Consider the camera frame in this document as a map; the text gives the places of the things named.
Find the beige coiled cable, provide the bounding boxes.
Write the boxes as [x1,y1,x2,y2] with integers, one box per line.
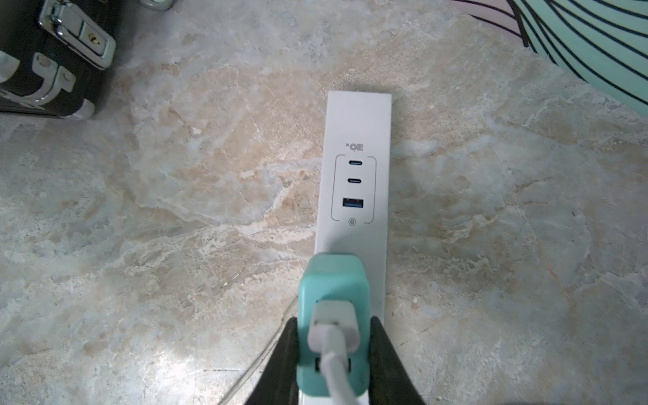
[217,298,361,405]

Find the small teal usb charger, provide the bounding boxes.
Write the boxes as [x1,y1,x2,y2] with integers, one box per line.
[296,253,371,404]

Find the black metal box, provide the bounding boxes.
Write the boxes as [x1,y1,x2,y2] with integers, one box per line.
[1,1,123,121]

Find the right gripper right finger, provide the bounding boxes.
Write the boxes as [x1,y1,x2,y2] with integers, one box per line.
[368,317,425,405]

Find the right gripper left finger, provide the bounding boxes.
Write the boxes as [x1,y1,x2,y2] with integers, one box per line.
[245,317,300,405]

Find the white power strip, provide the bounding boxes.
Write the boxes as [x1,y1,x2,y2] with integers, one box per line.
[297,90,393,405]

